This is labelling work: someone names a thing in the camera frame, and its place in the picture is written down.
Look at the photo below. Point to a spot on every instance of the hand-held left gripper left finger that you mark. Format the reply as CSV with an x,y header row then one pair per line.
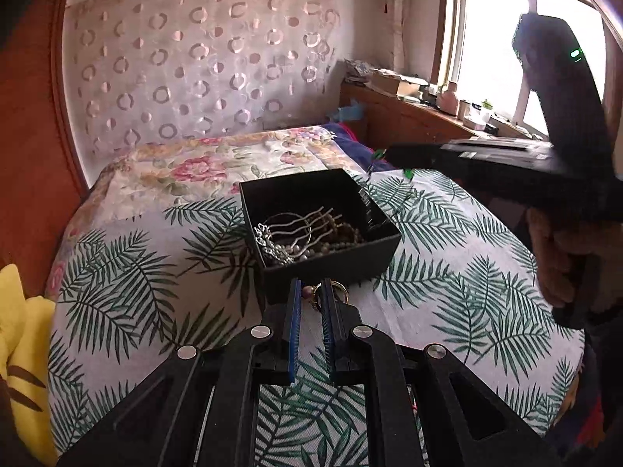
x,y
293,331

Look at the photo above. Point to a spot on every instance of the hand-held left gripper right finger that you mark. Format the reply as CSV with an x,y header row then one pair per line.
x,y
327,335

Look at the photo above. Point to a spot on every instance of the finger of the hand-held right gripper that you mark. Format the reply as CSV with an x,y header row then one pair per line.
x,y
423,158

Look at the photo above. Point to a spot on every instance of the black cardboard box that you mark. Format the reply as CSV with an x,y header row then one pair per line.
x,y
292,282

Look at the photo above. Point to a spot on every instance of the silver pearl hairpin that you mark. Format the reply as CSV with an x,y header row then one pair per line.
x,y
265,241

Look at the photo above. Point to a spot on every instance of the person's right hand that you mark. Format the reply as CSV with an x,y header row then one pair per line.
x,y
555,253

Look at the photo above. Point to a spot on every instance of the brown wooden cabinet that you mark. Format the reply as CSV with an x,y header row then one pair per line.
x,y
404,121

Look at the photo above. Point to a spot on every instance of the white tissue box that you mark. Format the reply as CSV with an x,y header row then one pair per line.
x,y
474,122

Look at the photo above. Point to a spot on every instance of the white cup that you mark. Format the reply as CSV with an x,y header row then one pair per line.
x,y
465,109

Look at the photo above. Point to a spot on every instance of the dark blue blanket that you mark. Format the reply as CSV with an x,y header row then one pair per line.
x,y
350,138

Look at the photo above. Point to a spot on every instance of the green cap bottle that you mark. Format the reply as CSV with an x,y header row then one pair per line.
x,y
485,112

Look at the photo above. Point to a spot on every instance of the open cardboard box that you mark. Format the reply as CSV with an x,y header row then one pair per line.
x,y
394,85

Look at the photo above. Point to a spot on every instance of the blue bag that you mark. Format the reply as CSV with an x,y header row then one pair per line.
x,y
345,112

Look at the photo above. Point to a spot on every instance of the crumpled patterned cloth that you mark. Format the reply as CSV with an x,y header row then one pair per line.
x,y
357,69

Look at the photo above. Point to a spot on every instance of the green leaf print sheet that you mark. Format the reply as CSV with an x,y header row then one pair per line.
x,y
438,301

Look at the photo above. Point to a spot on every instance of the patterned window curtain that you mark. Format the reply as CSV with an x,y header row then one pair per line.
x,y
396,14

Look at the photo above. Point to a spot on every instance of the floral blanket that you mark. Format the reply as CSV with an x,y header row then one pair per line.
x,y
194,165

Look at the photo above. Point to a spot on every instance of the sheer circle pattern curtain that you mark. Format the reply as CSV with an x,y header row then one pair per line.
x,y
194,58

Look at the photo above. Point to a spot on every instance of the yellow plush toy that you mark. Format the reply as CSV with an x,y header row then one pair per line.
x,y
24,340

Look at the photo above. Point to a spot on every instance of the brown wooden wardrobe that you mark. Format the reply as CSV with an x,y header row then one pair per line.
x,y
29,155

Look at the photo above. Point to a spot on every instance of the wooden frame window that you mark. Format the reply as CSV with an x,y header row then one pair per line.
x,y
491,34

